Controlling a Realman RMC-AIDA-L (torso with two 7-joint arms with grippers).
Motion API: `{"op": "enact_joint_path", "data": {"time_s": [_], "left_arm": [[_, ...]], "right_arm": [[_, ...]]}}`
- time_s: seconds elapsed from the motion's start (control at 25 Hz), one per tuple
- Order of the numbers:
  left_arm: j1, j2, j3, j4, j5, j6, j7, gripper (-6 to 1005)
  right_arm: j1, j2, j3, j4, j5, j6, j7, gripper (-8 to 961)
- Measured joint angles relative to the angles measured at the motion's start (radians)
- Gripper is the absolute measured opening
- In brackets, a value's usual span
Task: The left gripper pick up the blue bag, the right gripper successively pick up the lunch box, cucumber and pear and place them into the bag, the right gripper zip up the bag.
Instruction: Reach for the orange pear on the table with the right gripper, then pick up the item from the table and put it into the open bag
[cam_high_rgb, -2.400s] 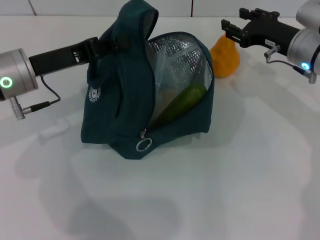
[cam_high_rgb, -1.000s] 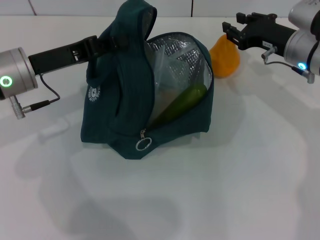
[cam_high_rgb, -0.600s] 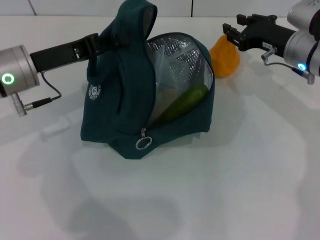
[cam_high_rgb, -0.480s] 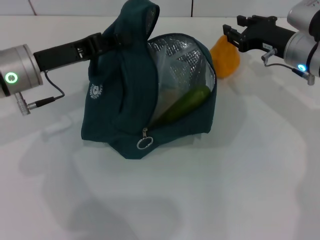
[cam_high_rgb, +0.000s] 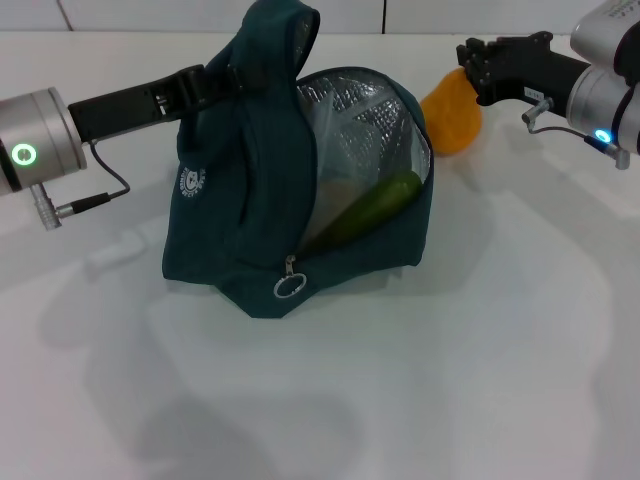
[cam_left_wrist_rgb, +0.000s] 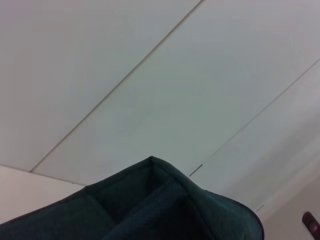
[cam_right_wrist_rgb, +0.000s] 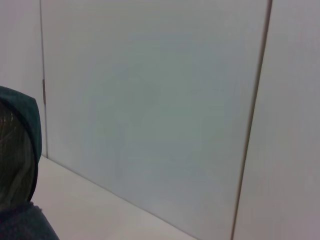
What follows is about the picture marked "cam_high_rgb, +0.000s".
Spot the grey right arm cable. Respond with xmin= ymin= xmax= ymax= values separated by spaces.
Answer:
xmin=522 ymin=97 xmax=601 ymax=144

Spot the orange pear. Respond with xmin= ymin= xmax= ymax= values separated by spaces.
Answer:
xmin=419 ymin=67 xmax=484 ymax=158

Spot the dark left arm cable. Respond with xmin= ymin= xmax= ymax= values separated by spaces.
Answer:
xmin=72 ymin=139 xmax=132 ymax=214

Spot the green cucumber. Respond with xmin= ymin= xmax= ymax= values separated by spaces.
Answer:
xmin=299 ymin=170 xmax=423 ymax=254

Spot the dark teal insulated lunch bag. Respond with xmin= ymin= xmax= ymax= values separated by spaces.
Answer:
xmin=162 ymin=0 xmax=435 ymax=320

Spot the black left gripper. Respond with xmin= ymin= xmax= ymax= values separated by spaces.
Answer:
xmin=67 ymin=63 xmax=264 ymax=144

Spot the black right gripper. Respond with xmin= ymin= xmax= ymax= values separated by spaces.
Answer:
xmin=455 ymin=31 xmax=591 ymax=109

